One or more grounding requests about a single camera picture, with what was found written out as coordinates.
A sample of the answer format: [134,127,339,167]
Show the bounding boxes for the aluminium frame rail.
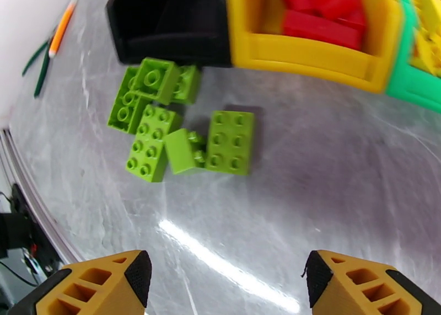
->
[0,127,84,264]

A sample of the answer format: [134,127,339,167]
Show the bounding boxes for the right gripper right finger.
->
[303,250,441,315]

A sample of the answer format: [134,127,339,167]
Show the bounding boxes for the orange pen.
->
[47,0,79,59]

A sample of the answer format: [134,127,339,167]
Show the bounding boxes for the green sloped lego brick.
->
[164,128,208,176]

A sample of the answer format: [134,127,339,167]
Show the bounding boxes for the green long lego brick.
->
[125,104,184,183]
[107,66,149,135]

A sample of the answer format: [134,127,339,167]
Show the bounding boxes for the green plastic bin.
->
[385,0,441,114]

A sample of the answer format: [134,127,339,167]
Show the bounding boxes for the yellow sloped lego brick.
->
[410,28,438,74]

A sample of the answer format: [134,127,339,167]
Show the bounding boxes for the green square lego brick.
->
[132,57,180,106]

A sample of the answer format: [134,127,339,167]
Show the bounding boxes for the black plastic bin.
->
[105,0,232,67]

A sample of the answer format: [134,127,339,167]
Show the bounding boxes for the yellow plastic bin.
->
[224,0,404,94]

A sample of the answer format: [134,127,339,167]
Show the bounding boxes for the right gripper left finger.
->
[7,250,152,315]

